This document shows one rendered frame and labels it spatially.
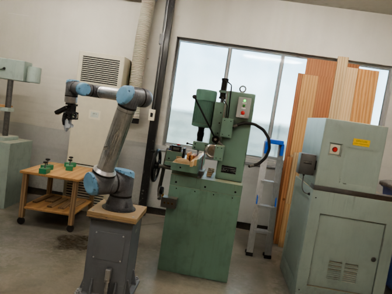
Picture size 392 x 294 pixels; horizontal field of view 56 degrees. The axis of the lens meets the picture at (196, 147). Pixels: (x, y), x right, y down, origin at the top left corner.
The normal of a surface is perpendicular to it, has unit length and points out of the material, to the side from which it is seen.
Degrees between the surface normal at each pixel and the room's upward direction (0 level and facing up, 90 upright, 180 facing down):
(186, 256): 90
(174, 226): 90
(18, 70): 90
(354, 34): 90
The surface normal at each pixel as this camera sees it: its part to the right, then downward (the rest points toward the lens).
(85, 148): -0.07, 0.08
